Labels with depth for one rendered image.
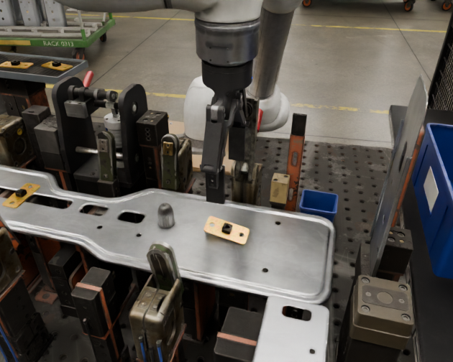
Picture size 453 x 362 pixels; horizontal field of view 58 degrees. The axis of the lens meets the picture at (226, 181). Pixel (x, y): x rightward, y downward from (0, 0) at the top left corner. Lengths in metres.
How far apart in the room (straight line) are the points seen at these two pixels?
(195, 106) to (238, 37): 0.96
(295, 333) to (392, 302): 0.15
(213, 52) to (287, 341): 0.43
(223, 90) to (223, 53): 0.05
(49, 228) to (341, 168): 1.07
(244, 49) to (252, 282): 0.38
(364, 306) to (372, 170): 1.02
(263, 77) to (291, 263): 0.77
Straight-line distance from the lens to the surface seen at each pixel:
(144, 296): 0.65
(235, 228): 0.79
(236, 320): 0.69
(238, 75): 0.59
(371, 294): 0.66
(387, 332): 0.66
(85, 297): 0.74
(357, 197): 1.45
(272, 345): 0.64
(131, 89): 0.95
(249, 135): 0.83
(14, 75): 1.22
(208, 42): 0.57
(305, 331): 0.67
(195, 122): 1.53
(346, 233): 1.30
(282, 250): 0.77
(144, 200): 0.90
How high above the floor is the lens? 1.54
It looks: 35 degrees down
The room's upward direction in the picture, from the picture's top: straight up
